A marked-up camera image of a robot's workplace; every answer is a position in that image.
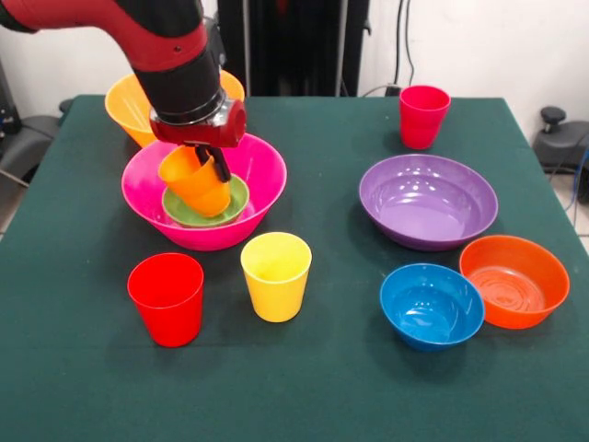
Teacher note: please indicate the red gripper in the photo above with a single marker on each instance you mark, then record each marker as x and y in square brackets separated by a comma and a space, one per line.
[202, 131]

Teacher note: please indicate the orange cup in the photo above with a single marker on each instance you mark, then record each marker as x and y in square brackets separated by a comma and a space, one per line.
[193, 179]
[211, 205]

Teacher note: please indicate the stack of green bowls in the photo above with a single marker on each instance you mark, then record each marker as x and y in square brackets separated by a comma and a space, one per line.
[234, 202]

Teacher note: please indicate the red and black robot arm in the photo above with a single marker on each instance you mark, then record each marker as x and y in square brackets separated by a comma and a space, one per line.
[179, 78]

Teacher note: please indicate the large pink bowl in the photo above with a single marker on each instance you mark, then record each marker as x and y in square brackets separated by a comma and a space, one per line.
[138, 193]

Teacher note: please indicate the large orange bowl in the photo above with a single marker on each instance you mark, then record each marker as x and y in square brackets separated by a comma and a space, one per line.
[124, 110]

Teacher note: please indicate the yellow cup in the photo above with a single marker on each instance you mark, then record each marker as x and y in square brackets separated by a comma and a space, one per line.
[276, 299]

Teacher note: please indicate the red cup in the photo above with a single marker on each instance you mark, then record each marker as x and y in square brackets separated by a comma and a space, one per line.
[170, 322]

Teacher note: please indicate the black machine base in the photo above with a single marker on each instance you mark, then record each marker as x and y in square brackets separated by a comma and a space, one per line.
[27, 138]
[561, 147]

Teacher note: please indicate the crimson cup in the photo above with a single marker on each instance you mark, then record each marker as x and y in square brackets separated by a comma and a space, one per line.
[421, 129]

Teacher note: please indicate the purple bowl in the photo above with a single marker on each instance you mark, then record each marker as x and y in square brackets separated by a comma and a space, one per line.
[428, 216]

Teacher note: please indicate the dark green table cloth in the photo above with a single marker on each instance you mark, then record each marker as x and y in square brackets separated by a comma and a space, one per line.
[294, 391]

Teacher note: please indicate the blue bowl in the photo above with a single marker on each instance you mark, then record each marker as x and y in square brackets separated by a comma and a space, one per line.
[432, 338]

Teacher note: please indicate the orange-red bowl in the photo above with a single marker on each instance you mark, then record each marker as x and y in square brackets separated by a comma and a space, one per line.
[515, 317]

